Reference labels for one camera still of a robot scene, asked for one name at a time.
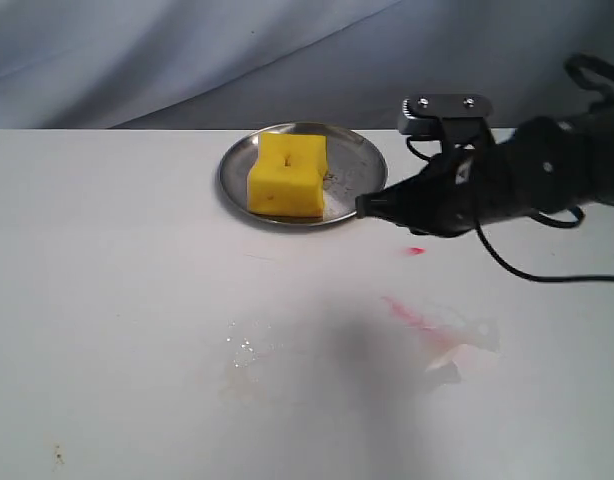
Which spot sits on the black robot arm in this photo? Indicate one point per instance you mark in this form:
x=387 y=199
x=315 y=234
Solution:
x=599 y=130

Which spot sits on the grey backdrop cloth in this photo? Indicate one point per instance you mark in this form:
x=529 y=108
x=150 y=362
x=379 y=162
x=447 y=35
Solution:
x=247 y=64

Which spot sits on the round steel plate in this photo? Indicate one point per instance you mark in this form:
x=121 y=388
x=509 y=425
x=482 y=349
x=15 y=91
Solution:
x=356 y=167

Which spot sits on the amber liquid spill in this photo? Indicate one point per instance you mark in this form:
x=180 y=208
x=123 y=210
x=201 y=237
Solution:
x=248 y=348

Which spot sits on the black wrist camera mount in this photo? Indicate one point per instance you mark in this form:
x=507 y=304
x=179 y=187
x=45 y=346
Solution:
x=444 y=117

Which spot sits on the yellow sponge block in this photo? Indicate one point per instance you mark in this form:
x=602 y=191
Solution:
x=287 y=178

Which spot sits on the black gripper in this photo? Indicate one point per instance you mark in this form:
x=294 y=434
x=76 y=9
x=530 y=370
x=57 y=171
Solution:
x=540 y=172

